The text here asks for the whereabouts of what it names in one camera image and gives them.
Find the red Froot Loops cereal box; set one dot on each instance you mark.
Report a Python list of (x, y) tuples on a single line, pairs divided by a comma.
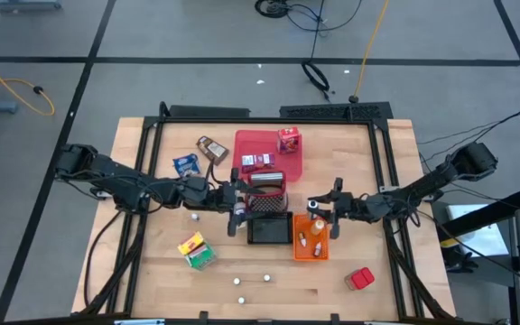
[(289, 140)]

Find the black perforated panel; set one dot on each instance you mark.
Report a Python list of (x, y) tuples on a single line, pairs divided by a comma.
[(332, 111)]

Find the black food colouring bottle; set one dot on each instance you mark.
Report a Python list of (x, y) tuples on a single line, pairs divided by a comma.
[(312, 204)]

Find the pink plastic tray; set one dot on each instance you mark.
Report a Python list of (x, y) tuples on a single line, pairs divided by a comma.
[(260, 142)]

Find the blue mini cereal box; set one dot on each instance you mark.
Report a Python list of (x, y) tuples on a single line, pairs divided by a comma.
[(187, 165)]

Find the orange plastic basket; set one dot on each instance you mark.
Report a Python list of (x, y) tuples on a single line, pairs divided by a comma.
[(309, 257)]

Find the magenta mini cereal box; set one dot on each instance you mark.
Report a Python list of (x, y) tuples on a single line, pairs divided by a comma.
[(257, 162)]

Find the purple label spice jar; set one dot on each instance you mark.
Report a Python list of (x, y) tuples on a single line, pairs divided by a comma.
[(239, 208)]

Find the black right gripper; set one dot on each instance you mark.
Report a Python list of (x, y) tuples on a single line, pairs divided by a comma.
[(355, 207)]

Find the smoked paprika tin red lid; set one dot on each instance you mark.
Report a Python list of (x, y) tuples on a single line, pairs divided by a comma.
[(360, 278)]

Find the white box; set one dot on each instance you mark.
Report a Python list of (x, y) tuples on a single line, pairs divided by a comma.
[(476, 230)]

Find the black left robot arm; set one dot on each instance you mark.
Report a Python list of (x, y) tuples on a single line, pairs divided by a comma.
[(124, 180)]

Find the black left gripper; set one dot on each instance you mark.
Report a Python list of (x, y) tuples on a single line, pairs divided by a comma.
[(215, 196)]

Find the black metal beam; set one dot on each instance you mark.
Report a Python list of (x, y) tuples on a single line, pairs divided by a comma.
[(490, 212)]

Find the black metal table frame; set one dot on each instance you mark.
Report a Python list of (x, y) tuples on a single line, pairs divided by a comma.
[(264, 120)]

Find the yellow Corn Pops cereal box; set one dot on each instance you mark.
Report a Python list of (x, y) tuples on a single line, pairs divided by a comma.
[(191, 243)]

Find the brown foil packet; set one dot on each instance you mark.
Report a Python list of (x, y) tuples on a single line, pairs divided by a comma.
[(212, 150)]

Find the green Apple Jacks cereal box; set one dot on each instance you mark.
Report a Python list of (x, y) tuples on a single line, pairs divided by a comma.
[(201, 257)]

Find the black plastic basket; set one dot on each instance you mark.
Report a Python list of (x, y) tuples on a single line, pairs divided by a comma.
[(270, 230)]

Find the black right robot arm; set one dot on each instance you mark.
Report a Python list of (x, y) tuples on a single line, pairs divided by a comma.
[(427, 185)]

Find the yellow food colouring bottle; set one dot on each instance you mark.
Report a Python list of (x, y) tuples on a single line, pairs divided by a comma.
[(317, 227)]

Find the black flat panel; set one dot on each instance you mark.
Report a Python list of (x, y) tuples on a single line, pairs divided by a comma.
[(208, 111)]

